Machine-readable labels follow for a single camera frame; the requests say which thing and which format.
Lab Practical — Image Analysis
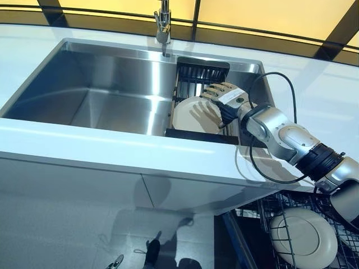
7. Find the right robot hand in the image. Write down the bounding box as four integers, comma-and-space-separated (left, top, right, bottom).
199, 81, 255, 129

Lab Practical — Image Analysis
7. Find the black built-in dishwasher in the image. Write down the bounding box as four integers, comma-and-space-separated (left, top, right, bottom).
214, 190, 359, 269

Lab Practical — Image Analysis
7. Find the black sink dish rack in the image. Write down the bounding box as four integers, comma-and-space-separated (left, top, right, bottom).
165, 55, 242, 146

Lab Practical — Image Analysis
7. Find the cream round plate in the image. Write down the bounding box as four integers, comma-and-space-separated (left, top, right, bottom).
172, 96, 223, 133
269, 207, 339, 264

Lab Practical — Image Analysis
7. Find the chrome kitchen faucet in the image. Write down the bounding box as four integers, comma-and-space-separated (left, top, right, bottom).
153, 0, 172, 57

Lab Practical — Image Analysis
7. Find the white cabinet door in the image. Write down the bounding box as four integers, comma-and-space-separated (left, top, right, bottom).
141, 173, 270, 269
0, 158, 155, 269

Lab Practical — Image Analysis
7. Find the stainless steel sink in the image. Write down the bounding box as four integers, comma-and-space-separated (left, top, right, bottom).
0, 38, 277, 148

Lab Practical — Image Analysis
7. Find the dishwasher wire rack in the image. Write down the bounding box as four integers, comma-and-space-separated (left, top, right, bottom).
237, 190, 359, 269

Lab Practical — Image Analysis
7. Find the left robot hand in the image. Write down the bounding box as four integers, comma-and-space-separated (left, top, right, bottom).
108, 253, 125, 269

